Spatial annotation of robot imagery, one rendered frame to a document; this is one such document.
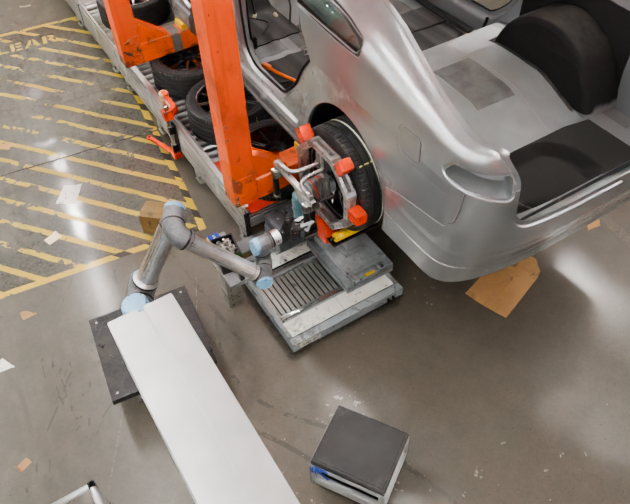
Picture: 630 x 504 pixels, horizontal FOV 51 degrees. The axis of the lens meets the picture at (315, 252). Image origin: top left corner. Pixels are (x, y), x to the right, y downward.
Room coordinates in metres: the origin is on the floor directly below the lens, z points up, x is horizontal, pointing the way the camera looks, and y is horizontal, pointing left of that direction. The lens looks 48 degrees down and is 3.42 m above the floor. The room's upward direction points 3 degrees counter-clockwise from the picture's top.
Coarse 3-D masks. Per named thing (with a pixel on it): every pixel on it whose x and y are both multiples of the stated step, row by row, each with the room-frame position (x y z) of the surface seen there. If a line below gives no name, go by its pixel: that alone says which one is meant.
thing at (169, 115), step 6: (162, 90) 4.36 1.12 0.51; (162, 96) 4.31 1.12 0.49; (168, 96) 4.30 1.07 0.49; (168, 102) 4.22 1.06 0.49; (174, 108) 4.13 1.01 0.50; (162, 114) 4.09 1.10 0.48; (168, 114) 4.07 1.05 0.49; (174, 114) 4.12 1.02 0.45; (168, 120) 4.07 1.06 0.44; (150, 138) 4.32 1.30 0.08; (162, 144) 4.22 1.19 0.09; (168, 150) 4.15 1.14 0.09; (174, 156) 4.06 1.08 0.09; (180, 156) 4.08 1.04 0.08
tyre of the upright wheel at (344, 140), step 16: (320, 128) 2.97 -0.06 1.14; (336, 128) 2.92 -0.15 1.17; (352, 128) 2.90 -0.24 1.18; (336, 144) 2.82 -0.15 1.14; (352, 144) 2.79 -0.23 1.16; (352, 160) 2.70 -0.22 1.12; (368, 160) 2.72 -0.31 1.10; (352, 176) 2.68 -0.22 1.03; (368, 176) 2.65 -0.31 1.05; (368, 192) 2.60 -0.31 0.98; (368, 208) 2.57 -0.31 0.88; (368, 224) 2.61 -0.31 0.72
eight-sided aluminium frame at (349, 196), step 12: (300, 144) 3.00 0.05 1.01; (312, 144) 2.87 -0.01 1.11; (324, 144) 2.85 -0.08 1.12; (300, 156) 3.01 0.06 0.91; (324, 156) 2.77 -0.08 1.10; (336, 156) 2.74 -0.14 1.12; (336, 180) 2.67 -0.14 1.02; (348, 180) 2.65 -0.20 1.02; (348, 192) 2.60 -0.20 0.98; (324, 204) 2.89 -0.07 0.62; (348, 204) 2.58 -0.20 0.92; (324, 216) 2.79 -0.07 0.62; (336, 228) 2.67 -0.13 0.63
